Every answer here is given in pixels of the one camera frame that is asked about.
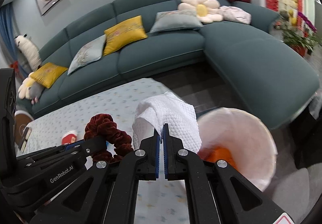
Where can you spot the grey-blue embroidered cushion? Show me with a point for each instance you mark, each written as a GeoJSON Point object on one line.
{"type": "Point", "coordinates": [173, 21]}
{"type": "Point", "coordinates": [88, 55]}

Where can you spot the white panda plush toy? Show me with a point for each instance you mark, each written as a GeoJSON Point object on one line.
{"type": "Point", "coordinates": [29, 50]}

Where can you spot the large yellow embroidered cushion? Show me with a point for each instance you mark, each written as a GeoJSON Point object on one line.
{"type": "Point", "coordinates": [123, 35]}

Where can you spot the blue curtain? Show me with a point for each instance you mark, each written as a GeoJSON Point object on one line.
{"type": "Point", "coordinates": [6, 37]}

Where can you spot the grey mouse plush toy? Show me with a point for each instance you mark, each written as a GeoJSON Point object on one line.
{"type": "Point", "coordinates": [35, 93]}

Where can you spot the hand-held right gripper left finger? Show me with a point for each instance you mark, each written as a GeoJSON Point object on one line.
{"type": "Point", "coordinates": [157, 153]}

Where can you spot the white cushion right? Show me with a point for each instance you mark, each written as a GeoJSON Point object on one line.
{"type": "Point", "coordinates": [236, 13]}

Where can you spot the white daisy flower pillow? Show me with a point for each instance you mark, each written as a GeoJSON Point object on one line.
{"type": "Point", "coordinates": [201, 10]}

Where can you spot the white textured cloth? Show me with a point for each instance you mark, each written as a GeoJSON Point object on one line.
{"type": "Point", "coordinates": [176, 123]}

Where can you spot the red paper cup with label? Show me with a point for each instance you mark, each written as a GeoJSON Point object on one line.
{"type": "Point", "coordinates": [68, 138]}

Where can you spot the red curtain tie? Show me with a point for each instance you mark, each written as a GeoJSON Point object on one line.
{"type": "Point", "coordinates": [15, 66]}

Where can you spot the trash bin with white liner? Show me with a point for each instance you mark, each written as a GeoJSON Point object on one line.
{"type": "Point", "coordinates": [256, 138]}

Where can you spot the dark red velvet scrunchie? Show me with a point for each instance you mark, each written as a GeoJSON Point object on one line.
{"type": "Point", "coordinates": [118, 137]}

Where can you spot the potted green plant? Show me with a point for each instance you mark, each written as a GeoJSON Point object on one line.
{"type": "Point", "coordinates": [299, 35]}

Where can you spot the floral light blue tablecloth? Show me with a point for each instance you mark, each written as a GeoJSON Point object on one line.
{"type": "Point", "coordinates": [108, 103]}

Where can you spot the small yellow embroidered cushion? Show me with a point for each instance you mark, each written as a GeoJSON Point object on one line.
{"type": "Point", "coordinates": [47, 74]}

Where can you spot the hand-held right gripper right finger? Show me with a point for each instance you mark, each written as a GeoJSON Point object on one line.
{"type": "Point", "coordinates": [164, 153]}

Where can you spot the orange plastic bag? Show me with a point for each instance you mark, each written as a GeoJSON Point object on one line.
{"type": "Point", "coordinates": [221, 154]}

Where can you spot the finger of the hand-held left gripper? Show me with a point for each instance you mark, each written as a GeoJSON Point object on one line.
{"type": "Point", "coordinates": [60, 176]}
{"type": "Point", "coordinates": [90, 144]}

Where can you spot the teal corner sofa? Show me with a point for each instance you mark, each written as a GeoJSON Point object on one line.
{"type": "Point", "coordinates": [163, 55]}

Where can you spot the cream flower plush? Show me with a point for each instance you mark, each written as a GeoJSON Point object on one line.
{"type": "Point", "coordinates": [24, 88]}

